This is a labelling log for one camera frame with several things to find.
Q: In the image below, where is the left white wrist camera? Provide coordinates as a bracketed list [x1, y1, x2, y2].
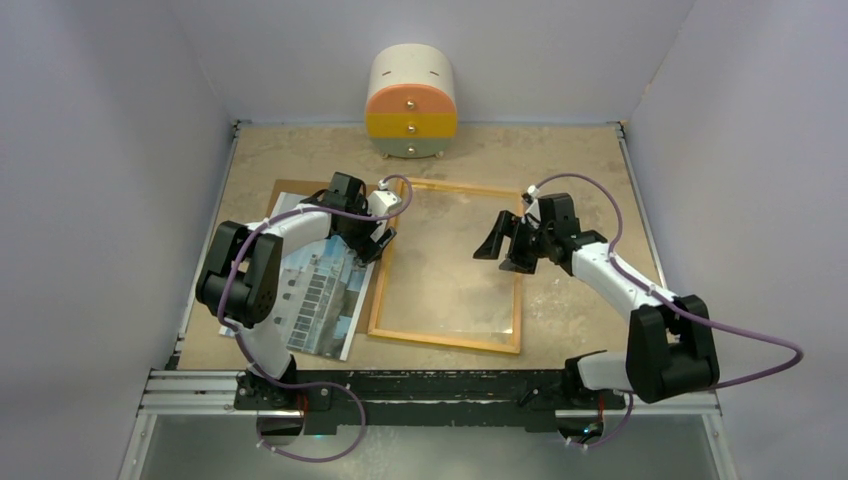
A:
[367, 189, 403, 218]

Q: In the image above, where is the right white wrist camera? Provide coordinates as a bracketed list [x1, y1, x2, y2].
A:
[522, 184, 541, 229]

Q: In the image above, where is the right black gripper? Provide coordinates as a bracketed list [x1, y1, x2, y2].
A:
[473, 211, 554, 275]

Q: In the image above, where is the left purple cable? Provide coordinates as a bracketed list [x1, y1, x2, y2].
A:
[215, 174, 415, 463]

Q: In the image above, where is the aluminium rail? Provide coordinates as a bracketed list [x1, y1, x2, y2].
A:
[140, 370, 722, 415]

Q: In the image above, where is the round three-drawer mini cabinet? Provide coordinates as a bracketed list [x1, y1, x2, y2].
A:
[364, 43, 458, 159]

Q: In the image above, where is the yellow wooden picture frame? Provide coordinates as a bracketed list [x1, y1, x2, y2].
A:
[367, 179, 524, 354]

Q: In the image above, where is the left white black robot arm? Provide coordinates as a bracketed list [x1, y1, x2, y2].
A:
[195, 172, 411, 409]

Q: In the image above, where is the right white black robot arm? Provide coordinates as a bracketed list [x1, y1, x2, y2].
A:
[473, 193, 720, 407]

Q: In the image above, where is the purple cable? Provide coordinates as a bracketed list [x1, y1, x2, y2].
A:
[523, 172, 806, 451]
[215, 174, 415, 463]

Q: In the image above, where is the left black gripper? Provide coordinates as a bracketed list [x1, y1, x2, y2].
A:
[339, 195, 395, 263]

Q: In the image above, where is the brown frame backing board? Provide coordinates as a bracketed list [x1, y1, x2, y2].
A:
[265, 179, 379, 334]

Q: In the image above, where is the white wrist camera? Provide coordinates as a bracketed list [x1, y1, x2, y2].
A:
[367, 189, 403, 218]
[522, 184, 541, 229]

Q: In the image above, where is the building photo print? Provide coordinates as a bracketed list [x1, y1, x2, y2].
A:
[195, 190, 400, 371]

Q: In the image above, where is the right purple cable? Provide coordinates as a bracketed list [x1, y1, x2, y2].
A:
[523, 172, 806, 451]

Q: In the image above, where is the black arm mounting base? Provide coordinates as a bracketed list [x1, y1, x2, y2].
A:
[234, 369, 626, 435]

